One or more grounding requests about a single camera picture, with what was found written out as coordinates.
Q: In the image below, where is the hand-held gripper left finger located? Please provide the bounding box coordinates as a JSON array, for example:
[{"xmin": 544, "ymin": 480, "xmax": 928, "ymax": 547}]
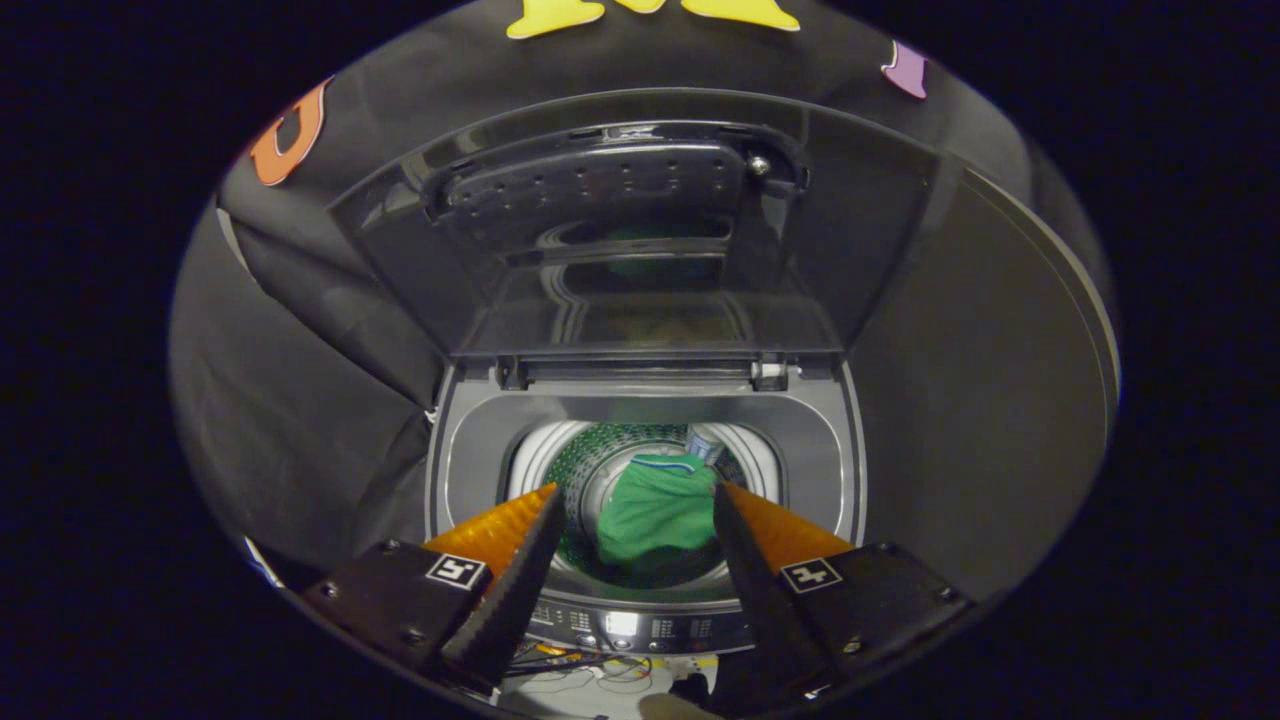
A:
[{"xmin": 299, "ymin": 482, "xmax": 569, "ymax": 697}]

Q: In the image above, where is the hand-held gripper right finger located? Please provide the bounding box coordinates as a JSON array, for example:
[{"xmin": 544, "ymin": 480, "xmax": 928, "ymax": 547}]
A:
[{"xmin": 711, "ymin": 479, "xmax": 977, "ymax": 703}]

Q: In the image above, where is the green polo shirt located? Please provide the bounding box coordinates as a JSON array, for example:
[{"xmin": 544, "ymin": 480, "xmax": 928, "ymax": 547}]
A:
[{"xmin": 596, "ymin": 425, "xmax": 727, "ymax": 567}]

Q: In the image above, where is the beige cabinet with dark top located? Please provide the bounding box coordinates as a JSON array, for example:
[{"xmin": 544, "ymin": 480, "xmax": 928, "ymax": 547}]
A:
[{"xmin": 848, "ymin": 150, "xmax": 1121, "ymax": 603}]

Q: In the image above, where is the thin black floor cable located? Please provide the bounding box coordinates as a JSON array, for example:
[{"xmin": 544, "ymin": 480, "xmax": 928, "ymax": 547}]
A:
[{"xmin": 508, "ymin": 645, "xmax": 657, "ymax": 698}]

